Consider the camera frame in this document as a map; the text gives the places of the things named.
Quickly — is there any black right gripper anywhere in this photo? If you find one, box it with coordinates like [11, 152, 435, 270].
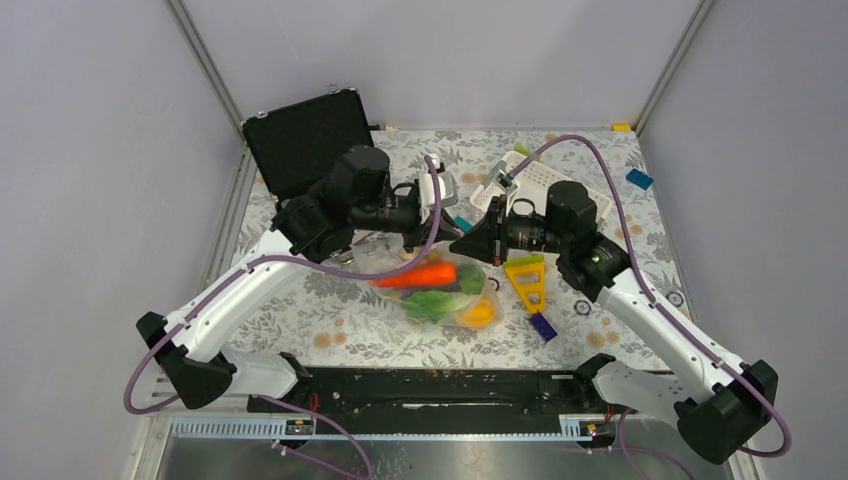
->
[450, 194, 570, 266]

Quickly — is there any white plastic basket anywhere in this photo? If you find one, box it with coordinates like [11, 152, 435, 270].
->
[470, 150, 572, 215]

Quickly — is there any green cucumber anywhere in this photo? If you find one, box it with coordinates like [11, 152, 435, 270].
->
[458, 263, 488, 296]

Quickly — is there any yellow bell pepper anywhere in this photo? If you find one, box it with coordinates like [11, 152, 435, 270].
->
[456, 296, 498, 329]

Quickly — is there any orange carrot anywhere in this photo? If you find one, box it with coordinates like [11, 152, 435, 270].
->
[371, 262, 458, 288]

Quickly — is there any clear zip top bag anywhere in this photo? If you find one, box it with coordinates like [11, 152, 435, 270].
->
[352, 236, 503, 329]

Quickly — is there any green lettuce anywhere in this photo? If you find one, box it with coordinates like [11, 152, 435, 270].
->
[401, 290, 475, 324]

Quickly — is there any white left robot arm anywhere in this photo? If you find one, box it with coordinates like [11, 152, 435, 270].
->
[124, 145, 458, 413]

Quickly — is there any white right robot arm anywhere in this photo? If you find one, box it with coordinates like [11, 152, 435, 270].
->
[449, 181, 778, 465]

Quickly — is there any yellow triangular plastic tool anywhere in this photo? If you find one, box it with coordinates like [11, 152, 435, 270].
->
[504, 255, 546, 315]

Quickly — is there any blue toy brick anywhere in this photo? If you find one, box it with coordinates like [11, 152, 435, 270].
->
[626, 169, 654, 191]

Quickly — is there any black poker chip case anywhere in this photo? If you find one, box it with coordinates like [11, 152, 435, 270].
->
[241, 88, 374, 200]

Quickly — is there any green plastic piece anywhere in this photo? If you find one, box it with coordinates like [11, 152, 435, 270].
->
[514, 143, 533, 157]

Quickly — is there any floral table mat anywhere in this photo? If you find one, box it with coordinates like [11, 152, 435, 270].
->
[228, 130, 685, 370]

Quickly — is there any purple toy brick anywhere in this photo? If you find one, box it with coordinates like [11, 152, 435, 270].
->
[529, 312, 558, 342]

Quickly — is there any teal toy block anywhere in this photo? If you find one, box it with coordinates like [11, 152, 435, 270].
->
[455, 216, 473, 233]

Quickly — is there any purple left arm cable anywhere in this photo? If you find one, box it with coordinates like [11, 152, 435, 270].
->
[123, 155, 444, 480]

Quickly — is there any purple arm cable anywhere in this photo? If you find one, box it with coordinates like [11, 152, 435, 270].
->
[506, 134, 793, 480]
[123, 155, 444, 480]

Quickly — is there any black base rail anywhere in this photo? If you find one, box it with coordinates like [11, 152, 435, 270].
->
[182, 357, 641, 439]

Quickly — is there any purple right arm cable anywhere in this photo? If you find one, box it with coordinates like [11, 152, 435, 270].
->
[506, 134, 793, 480]

